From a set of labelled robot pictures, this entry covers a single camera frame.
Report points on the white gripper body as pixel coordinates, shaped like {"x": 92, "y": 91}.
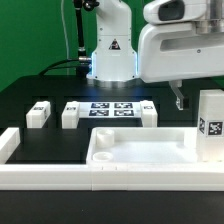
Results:
{"x": 176, "y": 52}

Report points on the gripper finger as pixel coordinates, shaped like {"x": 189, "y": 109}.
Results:
{"x": 182, "y": 102}

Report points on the white desk top tray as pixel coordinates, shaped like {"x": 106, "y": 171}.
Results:
{"x": 159, "y": 145}

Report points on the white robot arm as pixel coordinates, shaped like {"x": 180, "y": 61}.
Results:
{"x": 114, "y": 61}

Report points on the marker tag plate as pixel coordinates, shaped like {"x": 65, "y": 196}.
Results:
{"x": 110, "y": 110}

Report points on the white U-shaped fence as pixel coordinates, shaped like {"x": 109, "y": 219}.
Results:
{"x": 201, "y": 176}

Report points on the black camera pole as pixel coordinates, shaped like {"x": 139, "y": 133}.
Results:
{"x": 87, "y": 5}

